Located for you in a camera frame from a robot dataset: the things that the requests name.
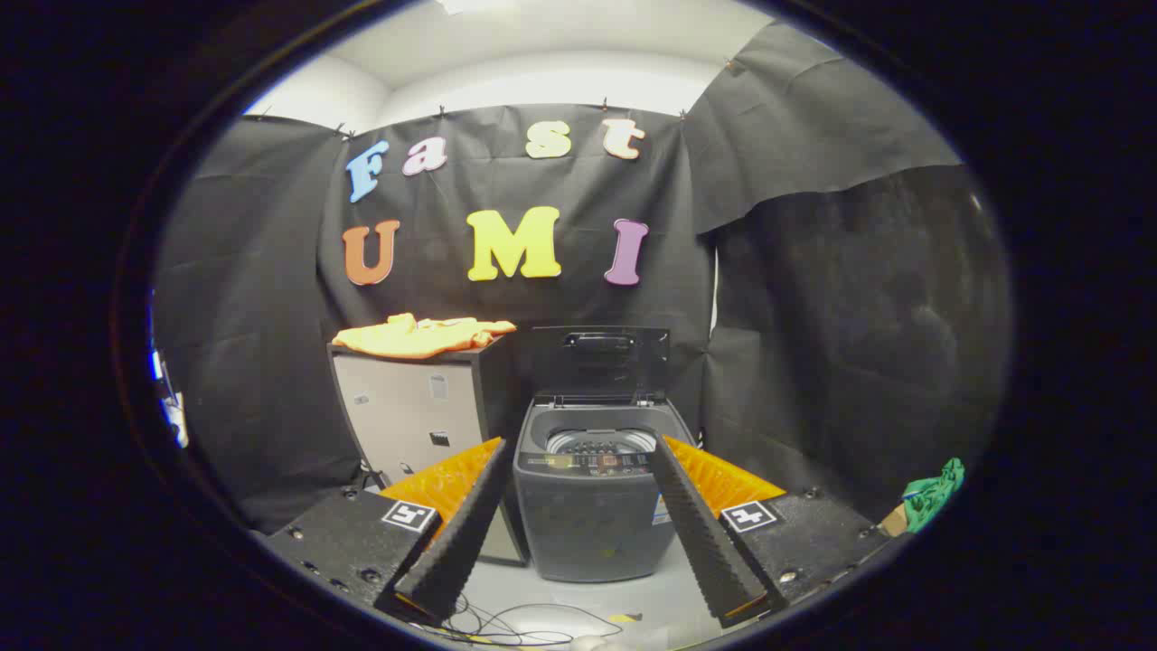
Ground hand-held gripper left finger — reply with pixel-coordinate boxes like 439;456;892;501
262;437;513;627

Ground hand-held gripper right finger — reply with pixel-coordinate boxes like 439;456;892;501
645;434;909;630

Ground grey washing machine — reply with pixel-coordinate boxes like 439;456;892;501
513;393;697;584

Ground orange polo shirt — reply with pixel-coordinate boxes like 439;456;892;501
332;313;518;360

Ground grey cabinet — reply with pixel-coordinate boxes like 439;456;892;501
327;339;530;568

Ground green cloth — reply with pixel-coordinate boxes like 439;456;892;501
902;458;966;534

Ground black backdrop cloth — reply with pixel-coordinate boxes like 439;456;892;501
152;20;1013;536

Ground white equipment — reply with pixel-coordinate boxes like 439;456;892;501
149;348;190;449

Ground thin floor cables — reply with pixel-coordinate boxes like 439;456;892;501
434;592;626;648

